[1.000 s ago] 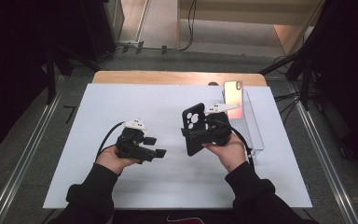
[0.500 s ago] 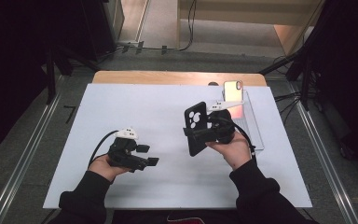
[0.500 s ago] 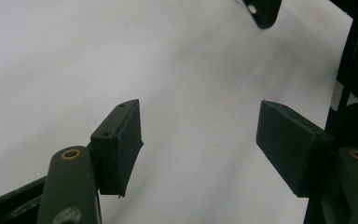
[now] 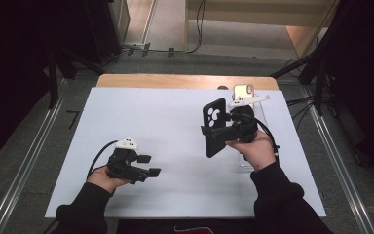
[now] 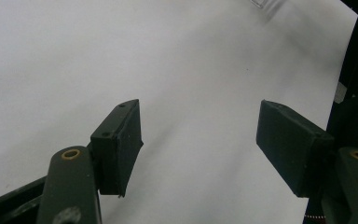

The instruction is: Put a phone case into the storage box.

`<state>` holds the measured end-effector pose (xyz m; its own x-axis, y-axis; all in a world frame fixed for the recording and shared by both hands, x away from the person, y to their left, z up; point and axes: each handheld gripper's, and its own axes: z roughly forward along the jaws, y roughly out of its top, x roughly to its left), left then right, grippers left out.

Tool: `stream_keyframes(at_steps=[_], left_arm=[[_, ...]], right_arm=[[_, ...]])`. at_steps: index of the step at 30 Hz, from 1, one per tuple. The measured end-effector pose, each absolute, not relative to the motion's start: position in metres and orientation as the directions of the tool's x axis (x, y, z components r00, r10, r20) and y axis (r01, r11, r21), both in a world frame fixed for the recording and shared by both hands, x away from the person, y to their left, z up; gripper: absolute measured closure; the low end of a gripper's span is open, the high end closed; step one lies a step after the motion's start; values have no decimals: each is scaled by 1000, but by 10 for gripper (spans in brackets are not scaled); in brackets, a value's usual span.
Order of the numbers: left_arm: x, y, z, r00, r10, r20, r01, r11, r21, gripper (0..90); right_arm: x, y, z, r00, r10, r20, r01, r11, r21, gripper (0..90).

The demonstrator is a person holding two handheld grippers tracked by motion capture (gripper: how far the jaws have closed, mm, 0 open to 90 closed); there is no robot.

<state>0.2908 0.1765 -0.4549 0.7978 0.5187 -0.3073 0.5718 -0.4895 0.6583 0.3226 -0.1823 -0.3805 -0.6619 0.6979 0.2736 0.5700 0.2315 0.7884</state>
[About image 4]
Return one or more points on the person's left hand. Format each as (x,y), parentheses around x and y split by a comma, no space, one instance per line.
(100,178)

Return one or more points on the white work board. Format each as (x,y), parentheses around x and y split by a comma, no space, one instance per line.
(168,146)

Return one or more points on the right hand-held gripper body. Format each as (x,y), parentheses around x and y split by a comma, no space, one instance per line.
(245,125)

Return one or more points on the smartphone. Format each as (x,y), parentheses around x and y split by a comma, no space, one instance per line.
(242,91)

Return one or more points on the aluminium floor rail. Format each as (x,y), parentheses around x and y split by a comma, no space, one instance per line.
(22,169)
(341,169)

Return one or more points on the person's right hand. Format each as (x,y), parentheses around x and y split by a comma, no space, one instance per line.
(259,152)

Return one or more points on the black phone case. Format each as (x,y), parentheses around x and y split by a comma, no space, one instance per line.
(216,148)

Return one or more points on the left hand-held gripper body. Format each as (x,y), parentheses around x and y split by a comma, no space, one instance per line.
(123,167)

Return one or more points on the black metal stand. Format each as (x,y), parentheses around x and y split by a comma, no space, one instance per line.
(318,74)
(53,78)

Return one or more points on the red zipper pouch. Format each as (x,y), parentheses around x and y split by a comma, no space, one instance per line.
(194,230)

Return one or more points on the black curtain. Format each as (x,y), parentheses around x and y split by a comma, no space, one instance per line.
(366,81)
(16,65)

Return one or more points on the clear plastic tray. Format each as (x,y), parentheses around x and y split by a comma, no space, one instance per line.
(262,117)

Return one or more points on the wooden shelf unit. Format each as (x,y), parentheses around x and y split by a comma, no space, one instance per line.
(240,16)

